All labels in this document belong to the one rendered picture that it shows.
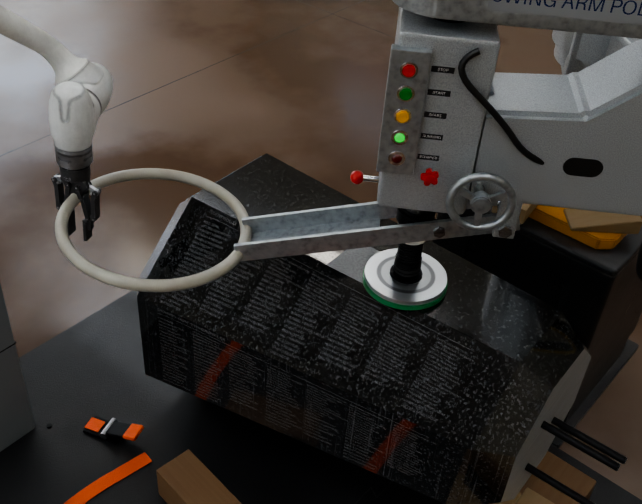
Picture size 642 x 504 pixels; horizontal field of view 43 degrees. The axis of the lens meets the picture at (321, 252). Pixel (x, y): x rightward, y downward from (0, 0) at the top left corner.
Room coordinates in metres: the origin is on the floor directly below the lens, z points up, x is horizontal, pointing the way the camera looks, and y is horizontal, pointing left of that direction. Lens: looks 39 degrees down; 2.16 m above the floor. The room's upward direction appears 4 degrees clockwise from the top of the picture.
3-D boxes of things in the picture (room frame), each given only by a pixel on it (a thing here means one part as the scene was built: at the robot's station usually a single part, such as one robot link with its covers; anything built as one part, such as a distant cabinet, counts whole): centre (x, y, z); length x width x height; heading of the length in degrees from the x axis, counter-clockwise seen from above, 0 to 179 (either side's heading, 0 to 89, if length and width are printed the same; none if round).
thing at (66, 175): (1.71, 0.64, 0.98); 0.08 x 0.07 x 0.09; 72
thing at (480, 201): (1.48, -0.34, 1.18); 0.15 x 0.10 x 0.15; 87
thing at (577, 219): (1.98, -0.82, 0.80); 0.20 x 0.10 x 0.05; 93
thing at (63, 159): (1.71, 0.63, 1.05); 0.09 x 0.09 x 0.06
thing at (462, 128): (1.60, -0.30, 1.30); 0.36 x 0.22 x 0.45; 87
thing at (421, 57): (1.50, -0.15, 1.35); 0.08 x 0.03 x 0.28; 87
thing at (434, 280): (1.61, -0.22, 0.82); 0.21 x 0.21 x 0.01
